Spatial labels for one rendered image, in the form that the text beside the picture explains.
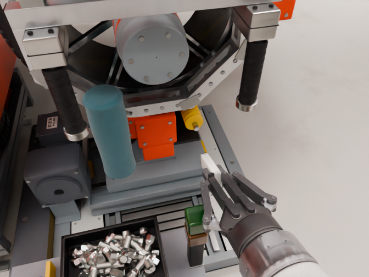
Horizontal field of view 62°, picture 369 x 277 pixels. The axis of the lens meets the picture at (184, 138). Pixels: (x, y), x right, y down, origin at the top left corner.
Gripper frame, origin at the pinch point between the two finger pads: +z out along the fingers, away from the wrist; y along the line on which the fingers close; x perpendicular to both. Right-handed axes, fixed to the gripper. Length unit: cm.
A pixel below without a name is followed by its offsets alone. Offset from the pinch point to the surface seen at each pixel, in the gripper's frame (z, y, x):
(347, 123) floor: 72, -106, 51
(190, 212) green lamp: -4.7, 6.1, 4.8
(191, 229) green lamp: -6.7, 6.7, 6.9
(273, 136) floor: 76, -63, 50
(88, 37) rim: 38.6, 16.6, -20.2
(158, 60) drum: 11.9, 4.8, -18.9
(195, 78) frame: 34.1, -9.3, -5.6
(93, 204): 49, 30, 41
